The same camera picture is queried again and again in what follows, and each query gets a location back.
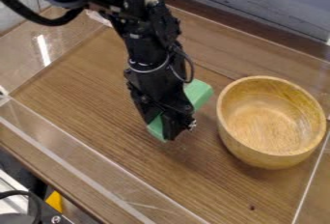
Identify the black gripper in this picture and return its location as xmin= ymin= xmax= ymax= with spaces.
xmin=124 ymin=42 xmax=196 ymax=141

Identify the green rectangular block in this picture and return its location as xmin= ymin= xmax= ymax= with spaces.
xmin=146 ymin=79 xmax=212 ymax=142

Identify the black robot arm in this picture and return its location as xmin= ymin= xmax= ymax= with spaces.
xmin=0 ymin=0 xmax=194 ymax=140

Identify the brown wooden bowl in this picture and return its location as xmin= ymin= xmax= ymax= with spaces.
xmin=216 ymin=75 xmax=325 ymax=170

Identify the yellow tag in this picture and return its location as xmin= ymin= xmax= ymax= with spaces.
xmin=45 ymin=190 xmax=62 ymax=212

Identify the clear acrylic tray wall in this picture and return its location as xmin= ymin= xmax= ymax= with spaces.
xmin=0 ymin=86 xmax=209 ymax=224

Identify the black cable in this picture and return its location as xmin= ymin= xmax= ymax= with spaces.
xmin=0 ymin=189 xmax=42 ymax=224

